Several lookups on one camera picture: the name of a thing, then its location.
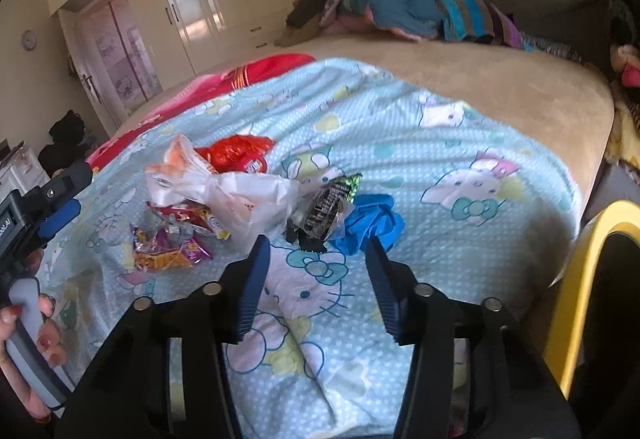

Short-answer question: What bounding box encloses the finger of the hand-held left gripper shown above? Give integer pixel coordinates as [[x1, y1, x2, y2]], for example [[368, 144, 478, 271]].
[[39, 199, 82, 238], [47, 162, 94, 202]]

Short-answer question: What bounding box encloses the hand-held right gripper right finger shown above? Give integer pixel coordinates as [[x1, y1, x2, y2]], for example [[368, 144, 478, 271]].
[[367, 239, 583, 439]]

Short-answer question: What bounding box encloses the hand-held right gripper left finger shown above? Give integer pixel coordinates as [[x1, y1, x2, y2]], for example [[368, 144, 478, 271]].
[[55, 235, 271, 439]]

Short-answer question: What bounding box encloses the white yellow packet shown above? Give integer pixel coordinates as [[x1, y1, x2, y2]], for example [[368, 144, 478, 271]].
[[200, 214, 233, 241]]

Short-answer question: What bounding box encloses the blue plastic bag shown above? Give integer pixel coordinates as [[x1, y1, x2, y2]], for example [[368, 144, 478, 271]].
[[330, 193, 406, 257]]

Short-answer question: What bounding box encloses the shiny gold candy wrapper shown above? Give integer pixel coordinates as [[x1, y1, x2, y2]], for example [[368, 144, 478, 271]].
[[131, 225, 215, 272]]

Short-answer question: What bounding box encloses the black green snack packet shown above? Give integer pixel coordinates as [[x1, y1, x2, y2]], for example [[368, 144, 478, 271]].
[[286, 173, 364, 254]]

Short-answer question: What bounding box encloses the orange white plastic bag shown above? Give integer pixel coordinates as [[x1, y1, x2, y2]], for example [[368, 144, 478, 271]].
[[145, 134, 221, 210]]

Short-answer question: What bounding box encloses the red snack packet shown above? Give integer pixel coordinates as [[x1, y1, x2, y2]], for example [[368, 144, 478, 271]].
[[146, 199, 221, 235]]

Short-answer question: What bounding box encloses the red plastic bag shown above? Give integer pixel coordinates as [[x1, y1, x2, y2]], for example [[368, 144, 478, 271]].
[[192, 134, 277, 176]]

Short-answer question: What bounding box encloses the yellow trash bin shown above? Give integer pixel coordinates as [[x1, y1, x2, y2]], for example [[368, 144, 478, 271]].
[[542, 200, 640, 439]]

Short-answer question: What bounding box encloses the person's left hand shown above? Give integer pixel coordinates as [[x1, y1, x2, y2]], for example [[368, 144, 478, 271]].
[[0, 249, 68, 422]]

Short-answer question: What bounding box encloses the black bag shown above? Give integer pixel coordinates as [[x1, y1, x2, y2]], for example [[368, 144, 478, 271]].
[[39, 110, 93, 175]]

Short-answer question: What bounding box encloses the white dresser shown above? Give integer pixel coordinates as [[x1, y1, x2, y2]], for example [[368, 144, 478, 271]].
[[0, 139, 51, 200]]

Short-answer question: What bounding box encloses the pink cartoon door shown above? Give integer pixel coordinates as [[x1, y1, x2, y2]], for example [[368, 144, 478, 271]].
[[75, 0, 163, 120]]

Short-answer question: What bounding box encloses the cartoon cat printed sheet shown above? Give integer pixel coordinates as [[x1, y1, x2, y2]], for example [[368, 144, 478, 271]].
[[37, 58, 583, 439]]

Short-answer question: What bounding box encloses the red blanket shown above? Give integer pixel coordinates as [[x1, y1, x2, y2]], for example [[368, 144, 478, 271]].
[[85, 53, 316, 170]]

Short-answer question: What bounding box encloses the dark brown garment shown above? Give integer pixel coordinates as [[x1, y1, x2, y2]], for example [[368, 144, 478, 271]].
[[275, 0, 341, 47]]

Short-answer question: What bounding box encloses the yellow printed cloth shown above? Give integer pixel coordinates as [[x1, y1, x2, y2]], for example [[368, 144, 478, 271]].
[[602, 96, 640, 180]]

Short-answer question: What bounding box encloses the striped towel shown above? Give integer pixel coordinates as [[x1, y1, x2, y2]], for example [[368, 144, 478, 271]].
[[435, 0, 536, 52]]

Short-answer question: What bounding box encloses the pile of clothes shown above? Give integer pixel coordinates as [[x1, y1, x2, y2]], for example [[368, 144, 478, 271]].
[[602, 0, 640, 90]]

